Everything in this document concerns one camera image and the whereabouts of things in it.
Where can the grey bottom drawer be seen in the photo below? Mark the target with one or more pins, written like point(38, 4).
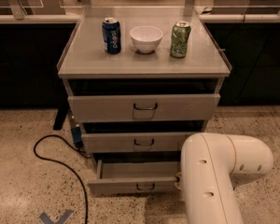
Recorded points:
point(125, 178)

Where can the grey drawer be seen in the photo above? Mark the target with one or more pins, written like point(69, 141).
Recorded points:
point(133, 142)
point(143, 107)
point(125, 178)

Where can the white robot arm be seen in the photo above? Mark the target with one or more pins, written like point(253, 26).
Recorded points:
point(212, 165)

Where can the grey middle drawer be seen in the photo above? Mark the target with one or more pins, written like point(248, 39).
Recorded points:
point(133, 142)

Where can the grey drawer cabinet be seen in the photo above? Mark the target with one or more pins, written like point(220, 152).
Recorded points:
point(88, 70)

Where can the grey top drawer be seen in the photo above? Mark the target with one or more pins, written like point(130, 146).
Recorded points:
point(143, 107)

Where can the blue power adapter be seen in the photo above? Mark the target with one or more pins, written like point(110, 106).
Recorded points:
point(77, 139)

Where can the black table leg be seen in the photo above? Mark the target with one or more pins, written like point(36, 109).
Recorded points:
point(60, 117)

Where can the white ceramic bowl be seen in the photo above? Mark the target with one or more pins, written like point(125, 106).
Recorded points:
point(146, 38)

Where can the green soda can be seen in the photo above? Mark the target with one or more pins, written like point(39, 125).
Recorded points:
point(179, 39)

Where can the blue Pepsi can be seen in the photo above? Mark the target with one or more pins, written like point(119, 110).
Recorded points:
point(111, 35)

